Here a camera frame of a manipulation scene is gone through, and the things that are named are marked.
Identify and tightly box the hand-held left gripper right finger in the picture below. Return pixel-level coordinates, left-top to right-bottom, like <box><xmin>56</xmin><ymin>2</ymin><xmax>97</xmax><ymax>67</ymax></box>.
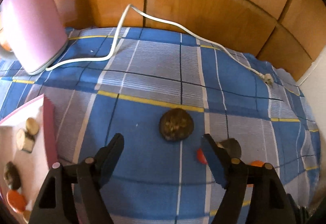
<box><xmin>202</xmin><ymin>133</ymin><xmax>297</xmax><ymax>224</ymax></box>

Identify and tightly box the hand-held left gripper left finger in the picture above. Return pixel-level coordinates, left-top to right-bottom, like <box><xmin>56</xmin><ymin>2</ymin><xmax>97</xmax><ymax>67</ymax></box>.
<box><xmin>30</xmin><ymin>133</ymin><xmax>125</xmax><ymax>224</ymax></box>

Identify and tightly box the small red fruit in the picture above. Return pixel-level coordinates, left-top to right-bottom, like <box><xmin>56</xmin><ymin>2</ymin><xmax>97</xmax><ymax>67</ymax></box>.
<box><xmin>196</xmin><ymin>149</ymin><xmax>207</xmax><ymax>164</ymax></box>

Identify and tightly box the dark brown round cookie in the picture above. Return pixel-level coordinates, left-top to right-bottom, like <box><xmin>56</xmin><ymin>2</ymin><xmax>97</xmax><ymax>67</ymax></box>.
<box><xmin>159</xmin><ymin>108</ymin><xmax>194</xmax><ymax>142</ymax></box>

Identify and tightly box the pink box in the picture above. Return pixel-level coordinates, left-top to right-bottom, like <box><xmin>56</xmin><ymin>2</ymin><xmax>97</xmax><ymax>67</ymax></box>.
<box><xmin>0</xmin><ymin>94</ymin><xmax>59</xmax><ymax>224</ymax></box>

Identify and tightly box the tan round biscuit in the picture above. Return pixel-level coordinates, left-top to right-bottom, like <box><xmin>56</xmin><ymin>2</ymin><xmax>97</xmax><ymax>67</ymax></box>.
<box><xmin>25</xmin><ymin>117</ymin><xmax>40</xmax><ymax>135</ymax></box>

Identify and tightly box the tan cylinder biscuit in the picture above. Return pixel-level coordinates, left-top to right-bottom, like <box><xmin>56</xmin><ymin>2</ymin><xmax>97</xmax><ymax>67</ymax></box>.
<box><xmin>16</xmin><ymin>128</ymin><xmax>35</xmax><ymax>153</ymax></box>

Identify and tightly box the small orange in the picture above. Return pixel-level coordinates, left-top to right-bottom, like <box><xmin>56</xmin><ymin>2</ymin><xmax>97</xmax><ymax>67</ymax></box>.
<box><xmin>7</xmin><ymin>190</ymin><xmax>28</xmax><ymax>213</ymax></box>

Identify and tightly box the blue plaid bedsheet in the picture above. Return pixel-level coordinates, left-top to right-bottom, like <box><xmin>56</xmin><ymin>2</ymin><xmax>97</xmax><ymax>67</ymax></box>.
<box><xmin>0</xmin><ymin>26</ymin><xmax>321</xmax><ymax>224</ymax></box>

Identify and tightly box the dark wrinkled fruit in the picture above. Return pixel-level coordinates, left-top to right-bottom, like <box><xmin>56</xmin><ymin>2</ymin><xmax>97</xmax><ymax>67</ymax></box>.
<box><xmin>4</xmin><ymin>161</ymin><xmax>21</xmax><ymax>190</ymax></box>

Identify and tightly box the pink electric kettle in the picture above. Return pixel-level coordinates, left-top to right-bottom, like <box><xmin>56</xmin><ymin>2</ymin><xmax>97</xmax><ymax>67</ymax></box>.
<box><xmin>0</xmin><ymin>0</ymin><xmax>69</xmax><ymax>76</ymax></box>

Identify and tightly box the wooden headboard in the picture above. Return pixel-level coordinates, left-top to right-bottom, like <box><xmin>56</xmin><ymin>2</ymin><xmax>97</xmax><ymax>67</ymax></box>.
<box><xmin>38</xmin><ymin>0</ymin><xmax>326</xmax><ymax>82</ymax></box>

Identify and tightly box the white power cable with plug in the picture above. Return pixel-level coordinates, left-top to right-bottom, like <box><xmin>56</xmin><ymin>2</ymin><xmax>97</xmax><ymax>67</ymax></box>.
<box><xmin>46</xmin><ymin>4</ymin><xmax>275</xmax><ymax>87</ymax></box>

